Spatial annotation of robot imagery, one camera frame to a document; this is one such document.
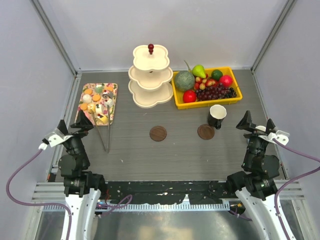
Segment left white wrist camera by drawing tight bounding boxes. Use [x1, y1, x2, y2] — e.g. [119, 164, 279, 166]
[38, 128, 72, 151]

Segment wooden coaster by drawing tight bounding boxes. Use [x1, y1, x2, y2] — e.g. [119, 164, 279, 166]
[149, 125, 167, 142]
[197, 124, 215, 140]

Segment metal tongs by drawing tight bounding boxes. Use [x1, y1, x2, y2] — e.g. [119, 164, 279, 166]
[91, 109, 111, 154]

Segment green melon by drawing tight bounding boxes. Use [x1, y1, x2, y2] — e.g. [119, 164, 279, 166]
[174, 71, 195, 92]

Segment yellow round dessert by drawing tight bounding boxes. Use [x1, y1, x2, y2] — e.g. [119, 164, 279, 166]
[87, 103, 96, 114]

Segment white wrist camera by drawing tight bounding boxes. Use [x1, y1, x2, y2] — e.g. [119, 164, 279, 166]
[38, 128, 72, 151]
[257, 129, 290, 146]

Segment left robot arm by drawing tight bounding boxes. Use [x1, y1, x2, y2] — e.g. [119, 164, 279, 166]
[57, 110, 107, 240]

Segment white cupcake with cherry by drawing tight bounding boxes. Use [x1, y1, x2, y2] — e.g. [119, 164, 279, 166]
[104, 98, 114, 107]

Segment right wooden coaster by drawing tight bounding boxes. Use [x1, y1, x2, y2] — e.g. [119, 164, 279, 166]
[197, 124, 215, 140]

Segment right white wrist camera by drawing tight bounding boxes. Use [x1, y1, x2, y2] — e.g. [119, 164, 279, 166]
[257, 129, 290, 146]

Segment blue cup white inside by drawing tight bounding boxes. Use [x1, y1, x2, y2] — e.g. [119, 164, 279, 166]
[255, 125, 266, 132]

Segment green round dessert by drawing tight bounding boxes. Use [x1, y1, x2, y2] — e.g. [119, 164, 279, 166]
[94, 84, 104, 94]

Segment left wooden coaster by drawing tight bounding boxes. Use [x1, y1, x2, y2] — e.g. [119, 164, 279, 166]
[149, 125, 167, 142]

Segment yellow plastic fruit bin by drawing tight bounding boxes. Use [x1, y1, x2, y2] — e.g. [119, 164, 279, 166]
[172, 66, 243, 110]

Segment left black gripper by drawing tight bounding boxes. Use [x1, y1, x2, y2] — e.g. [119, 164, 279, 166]
[58, 109, 93, 166]

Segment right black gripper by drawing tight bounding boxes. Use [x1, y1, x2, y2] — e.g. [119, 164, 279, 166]
[236, 110, 275, 168]

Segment white cake slice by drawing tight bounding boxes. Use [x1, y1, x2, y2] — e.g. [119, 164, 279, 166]
[95, 104, 104, 115]

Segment green lime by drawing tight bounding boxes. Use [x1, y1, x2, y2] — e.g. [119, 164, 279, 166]
[211, 69, 223, 81]

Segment purple grape bunch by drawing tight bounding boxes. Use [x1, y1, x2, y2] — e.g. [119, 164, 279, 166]
[195, 83, 232, 102]

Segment floral dessert tray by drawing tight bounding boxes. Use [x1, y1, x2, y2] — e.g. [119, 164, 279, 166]
[74, 83, 118, 125]

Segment white cable duct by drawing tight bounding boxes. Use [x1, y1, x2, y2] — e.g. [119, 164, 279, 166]
[42, 201, 231, 212]

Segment white round dessert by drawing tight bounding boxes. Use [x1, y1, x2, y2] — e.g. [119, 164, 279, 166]
[82, 94, 92, 104]

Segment chocolate swirl roll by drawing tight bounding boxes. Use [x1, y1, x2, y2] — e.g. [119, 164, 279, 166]
[102, 90, 114, 99]

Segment orange macaron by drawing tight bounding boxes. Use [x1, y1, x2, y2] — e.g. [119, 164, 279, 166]
[92, 94, 101, 102]

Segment pink red apple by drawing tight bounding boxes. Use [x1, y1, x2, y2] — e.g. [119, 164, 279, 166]
[219, 74, 233, 88]

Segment red tomato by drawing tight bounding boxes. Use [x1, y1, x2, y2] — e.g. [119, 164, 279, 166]
[182, 90, 197, 103]

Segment green pear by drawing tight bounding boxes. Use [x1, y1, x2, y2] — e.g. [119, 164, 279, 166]
[191, 64, 206, 79]

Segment black grape bunch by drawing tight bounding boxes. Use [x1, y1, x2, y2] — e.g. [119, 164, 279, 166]
[224, 87, 237, 99]

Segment cream three-tier stand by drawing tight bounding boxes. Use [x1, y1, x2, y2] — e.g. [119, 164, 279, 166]
[128, 43, 174, 109]

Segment yellow cake slice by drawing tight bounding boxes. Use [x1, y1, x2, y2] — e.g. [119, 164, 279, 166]
[95, 113, 109, 125]

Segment black mug white inside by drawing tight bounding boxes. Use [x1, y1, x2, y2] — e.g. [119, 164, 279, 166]
[207, 104, 227, 130]

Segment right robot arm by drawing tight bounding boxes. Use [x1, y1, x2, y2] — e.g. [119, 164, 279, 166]
[226, 110, 295, 240]

